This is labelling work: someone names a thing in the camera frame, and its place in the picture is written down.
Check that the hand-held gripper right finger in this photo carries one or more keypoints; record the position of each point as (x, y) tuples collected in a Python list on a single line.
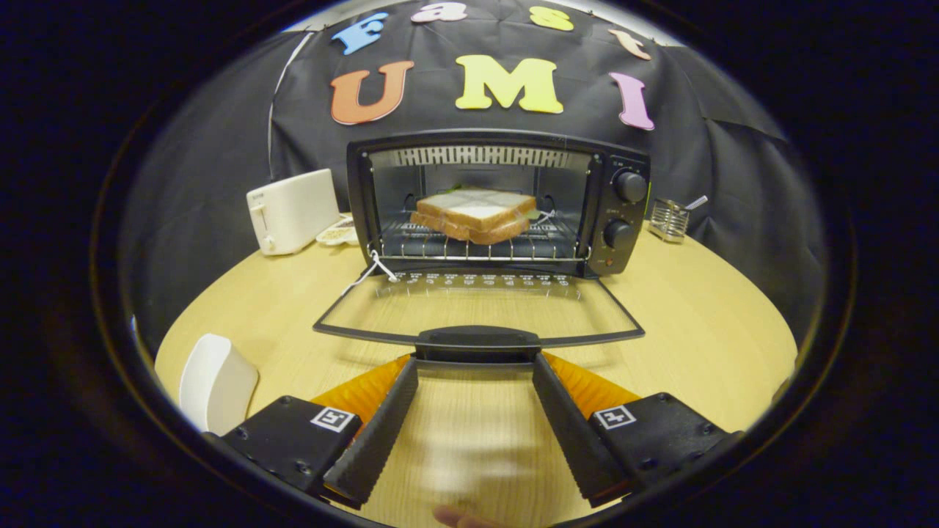
[(572, 440)]

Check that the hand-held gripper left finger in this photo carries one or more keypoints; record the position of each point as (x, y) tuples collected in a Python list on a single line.
[(378, 440)]

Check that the sandwich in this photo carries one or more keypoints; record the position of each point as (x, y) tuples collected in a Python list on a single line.
[(477, 209)]

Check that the black toaster oven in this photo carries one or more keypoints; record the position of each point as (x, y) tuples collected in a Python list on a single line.
[(477, 139)]

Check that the white pop-up toaster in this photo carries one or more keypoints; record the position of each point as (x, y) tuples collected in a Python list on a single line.
[(293, 213)]

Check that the white rectangular plate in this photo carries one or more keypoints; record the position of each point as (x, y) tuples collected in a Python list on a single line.
[(216, 385)]

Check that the white compartment tray with beans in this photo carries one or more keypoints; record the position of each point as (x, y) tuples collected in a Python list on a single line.
[(337, 235)]

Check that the metal spoon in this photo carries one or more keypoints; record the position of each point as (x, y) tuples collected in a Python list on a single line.
[(697, 202)]

